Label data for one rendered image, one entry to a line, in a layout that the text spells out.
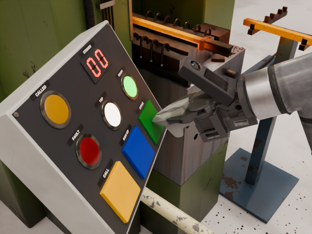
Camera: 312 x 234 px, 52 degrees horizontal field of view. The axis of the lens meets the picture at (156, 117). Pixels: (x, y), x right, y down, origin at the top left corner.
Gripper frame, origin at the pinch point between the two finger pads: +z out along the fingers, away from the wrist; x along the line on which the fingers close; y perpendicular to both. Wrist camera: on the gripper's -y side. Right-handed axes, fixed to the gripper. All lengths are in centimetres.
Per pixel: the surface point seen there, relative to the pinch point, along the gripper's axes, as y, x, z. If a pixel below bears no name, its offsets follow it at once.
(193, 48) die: 3.5, 43.2, 0.6
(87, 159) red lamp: -8.2, -21.4, 1.3
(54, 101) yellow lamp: -18.2, -19.5, 1.3
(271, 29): 18, 73, -20
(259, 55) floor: 109, 257, 17
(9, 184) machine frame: 23, 23, 98
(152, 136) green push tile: 2.6, -3.2, 1.2
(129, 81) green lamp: -9.5, 0.6, 1.3
